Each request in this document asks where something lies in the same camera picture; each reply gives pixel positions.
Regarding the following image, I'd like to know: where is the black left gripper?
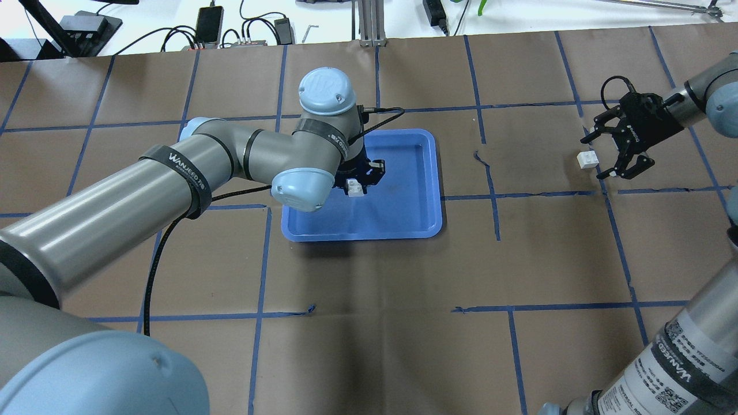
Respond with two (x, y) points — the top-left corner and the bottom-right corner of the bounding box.
(334, 145), (386, 191)

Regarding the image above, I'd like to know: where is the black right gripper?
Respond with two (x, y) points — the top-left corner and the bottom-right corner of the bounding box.
(580, 93), (684, 179)

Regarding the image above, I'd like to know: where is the white block with studs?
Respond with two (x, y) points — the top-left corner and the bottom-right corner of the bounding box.
(577, 150), (600, 169)

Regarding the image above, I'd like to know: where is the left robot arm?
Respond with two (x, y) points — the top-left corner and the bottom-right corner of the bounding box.
(1, 67), (384, 414)

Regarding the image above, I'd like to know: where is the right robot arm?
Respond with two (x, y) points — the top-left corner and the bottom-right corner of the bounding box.
(540, 52), (737, 414)

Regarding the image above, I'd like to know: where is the blue plastic tray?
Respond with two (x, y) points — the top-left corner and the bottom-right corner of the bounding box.
(280, 129), (443, 242)

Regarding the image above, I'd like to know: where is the black power brick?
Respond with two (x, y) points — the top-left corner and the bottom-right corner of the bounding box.
(421, 0), (449, 35)

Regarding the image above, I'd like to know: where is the black power adapter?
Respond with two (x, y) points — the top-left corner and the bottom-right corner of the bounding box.
(274, 17), (295, 45)

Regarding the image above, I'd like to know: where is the black smartphone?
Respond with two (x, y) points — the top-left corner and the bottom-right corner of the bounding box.
(195, 5), (224, 46)

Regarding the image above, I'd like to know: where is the black box on desk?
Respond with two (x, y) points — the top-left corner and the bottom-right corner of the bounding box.
(60, 11), (122, 58)

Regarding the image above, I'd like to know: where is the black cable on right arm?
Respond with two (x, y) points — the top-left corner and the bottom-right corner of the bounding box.
(600, 76), (638, 119)

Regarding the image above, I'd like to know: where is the aluminium profile post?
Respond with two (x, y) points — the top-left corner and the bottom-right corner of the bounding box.
(356, 0), (387, 47)

